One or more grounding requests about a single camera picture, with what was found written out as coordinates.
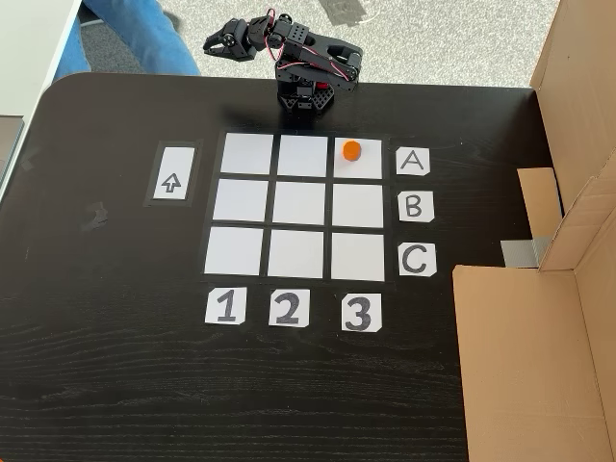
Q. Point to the round orange token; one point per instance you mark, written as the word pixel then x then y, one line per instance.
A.
pixel 351 150

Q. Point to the white nine-square paper grid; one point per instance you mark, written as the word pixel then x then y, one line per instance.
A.
pixel 298 207

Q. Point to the person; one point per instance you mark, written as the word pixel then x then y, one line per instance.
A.
pixel 144 33

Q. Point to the black and red clamp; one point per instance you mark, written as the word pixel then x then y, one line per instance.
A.
pixel 321 86

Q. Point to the grey floor socket plate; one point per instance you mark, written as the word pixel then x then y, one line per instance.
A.
pixel 342 10

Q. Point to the white arrow paper sheet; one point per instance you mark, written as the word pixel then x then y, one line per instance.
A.
pixel 173 178

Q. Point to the white desk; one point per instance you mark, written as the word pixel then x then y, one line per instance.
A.
pixel 29 58

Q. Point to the paper label letter A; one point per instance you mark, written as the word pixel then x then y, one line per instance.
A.
pixel 413 161

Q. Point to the clear tape scraps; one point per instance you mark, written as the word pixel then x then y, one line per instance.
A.
pixel 96 216

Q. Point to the paper label letter B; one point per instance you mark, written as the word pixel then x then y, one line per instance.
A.
pixel 416 207

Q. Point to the paper label number 1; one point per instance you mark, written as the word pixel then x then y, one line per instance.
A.
pixel 226 306

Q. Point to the paper label number 2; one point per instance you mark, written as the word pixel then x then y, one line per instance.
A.
pixel 289 308

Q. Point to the paper label letter C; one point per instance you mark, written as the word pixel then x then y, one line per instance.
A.
pixel 417 260

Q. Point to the paper label number 3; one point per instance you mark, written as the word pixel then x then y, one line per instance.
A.
pixel 361 313

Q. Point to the brown cardboard sheet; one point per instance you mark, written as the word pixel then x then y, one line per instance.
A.
pixel 577 72
pixel 520 366

